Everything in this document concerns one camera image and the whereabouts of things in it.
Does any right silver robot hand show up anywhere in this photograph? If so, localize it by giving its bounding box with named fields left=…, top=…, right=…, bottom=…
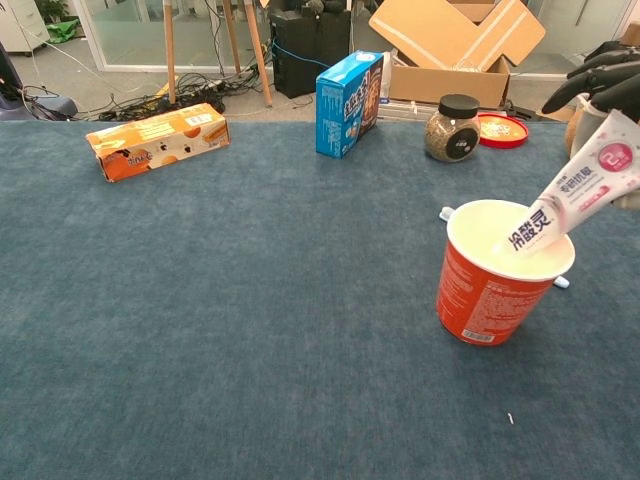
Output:
left=541, top=42, right=640, bottom=211

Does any white pink toothpaste tube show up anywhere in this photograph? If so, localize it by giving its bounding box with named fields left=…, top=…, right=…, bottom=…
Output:
left=492, top=109, right=640, bottom=261

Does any light blue toothbrush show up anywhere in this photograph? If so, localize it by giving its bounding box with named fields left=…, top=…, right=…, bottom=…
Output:
left=439, top=205, right=571, bottom=290

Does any brown capybara plush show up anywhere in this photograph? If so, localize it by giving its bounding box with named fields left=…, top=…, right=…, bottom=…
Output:
left=564, top=107, right=584, bottom=155

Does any red round lid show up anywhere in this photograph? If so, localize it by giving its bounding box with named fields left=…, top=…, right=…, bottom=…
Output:
left=477, top=112, right=530, bottom=149

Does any open cardboard box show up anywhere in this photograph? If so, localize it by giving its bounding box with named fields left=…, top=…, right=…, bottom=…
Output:
left=388, top=49, right=512, bottom=110

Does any glass jar black lid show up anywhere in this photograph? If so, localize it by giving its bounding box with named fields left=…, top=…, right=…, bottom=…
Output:
left=424, top=93, right=482, bottom=164

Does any flattened taped cardboard box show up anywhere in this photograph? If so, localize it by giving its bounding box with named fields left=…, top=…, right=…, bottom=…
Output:
left=368, top=0, right=547, bottom=71

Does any red paper cup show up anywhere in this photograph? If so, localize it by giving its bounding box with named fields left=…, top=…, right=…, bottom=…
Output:
left=435, top=198, right=576, bottom=348

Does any blue snack box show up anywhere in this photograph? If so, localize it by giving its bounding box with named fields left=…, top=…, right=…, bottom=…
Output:
left=315, top=49, right=385, bottom=160

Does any black computer case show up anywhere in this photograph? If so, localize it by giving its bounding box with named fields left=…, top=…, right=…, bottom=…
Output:
left=269, top=9, right=352, bottom=100

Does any blue table mat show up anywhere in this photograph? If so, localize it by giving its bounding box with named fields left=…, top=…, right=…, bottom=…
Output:
left=0, top=119, right=640, bottom=480

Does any wooden tripod stand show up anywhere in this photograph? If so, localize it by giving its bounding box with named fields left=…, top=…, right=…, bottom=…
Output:
left=163, top=0, right=274, bottom=108

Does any orange snack box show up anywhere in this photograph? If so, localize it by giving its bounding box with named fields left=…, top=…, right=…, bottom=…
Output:
left=85, top=102, right=231, bottom=184

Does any green bag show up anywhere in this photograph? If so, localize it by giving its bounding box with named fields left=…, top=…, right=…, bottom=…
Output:
left=47, top=18, right=81, bottom=45

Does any dark blue rounded housing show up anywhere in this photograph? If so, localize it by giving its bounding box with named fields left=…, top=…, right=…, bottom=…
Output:
left=0, top=42, right=79, bottom=121

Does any green potted plant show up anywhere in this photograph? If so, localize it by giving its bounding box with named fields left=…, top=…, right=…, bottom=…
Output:
left=34, top=0, right=71, bottom=22

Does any white cabinet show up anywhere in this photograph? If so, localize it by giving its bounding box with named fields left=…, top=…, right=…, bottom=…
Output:
left=0, top=0, right=51, bottom=54

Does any blue cable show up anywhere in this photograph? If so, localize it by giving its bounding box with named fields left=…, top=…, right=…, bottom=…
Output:
left=272, top=38, right=331, bottom=69

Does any black cable tangle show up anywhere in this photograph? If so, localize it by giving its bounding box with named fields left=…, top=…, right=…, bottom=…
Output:
left=97, top=72, right=261, bottom=121

